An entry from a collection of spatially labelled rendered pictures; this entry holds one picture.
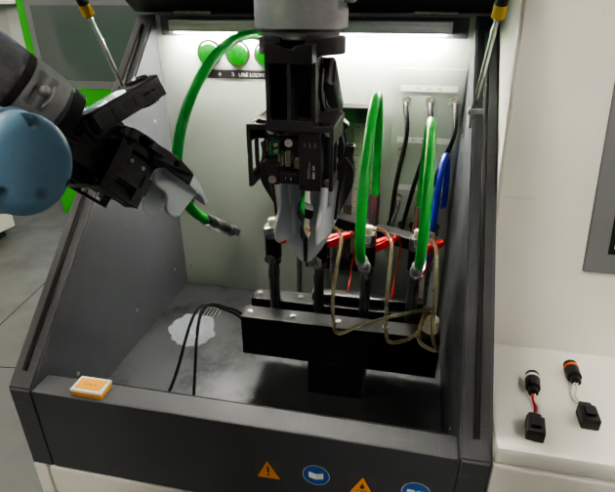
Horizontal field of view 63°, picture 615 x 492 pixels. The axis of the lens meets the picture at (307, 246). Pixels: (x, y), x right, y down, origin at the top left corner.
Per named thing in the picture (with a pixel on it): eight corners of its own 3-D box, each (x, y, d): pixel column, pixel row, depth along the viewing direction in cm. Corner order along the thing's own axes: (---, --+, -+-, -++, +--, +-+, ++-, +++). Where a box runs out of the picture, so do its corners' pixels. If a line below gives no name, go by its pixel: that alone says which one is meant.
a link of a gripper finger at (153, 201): (165, 230, 69) (114, 197, 62) (182, 193, 71) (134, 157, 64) (181, 232, 67) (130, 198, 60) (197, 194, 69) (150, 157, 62)
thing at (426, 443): (54, 466, 81) (30, 390, 74) (70, 445, 85) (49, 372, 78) (444, 540, 70) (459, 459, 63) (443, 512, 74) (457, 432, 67)
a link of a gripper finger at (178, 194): (191, 233, 66) (133, 198, 60) (208, 194, 68) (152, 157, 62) (205, 233, 64) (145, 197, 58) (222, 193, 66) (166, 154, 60)
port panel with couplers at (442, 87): (384, 224, 106) (395, 69, 92) (385, 217, 109) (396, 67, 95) (447, 228, 103) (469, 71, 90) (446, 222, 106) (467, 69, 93)
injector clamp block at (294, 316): (244, 383, 94) (240, 314, 87) (260, 349, 102) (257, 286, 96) (430, 409, 87) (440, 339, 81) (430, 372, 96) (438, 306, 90)
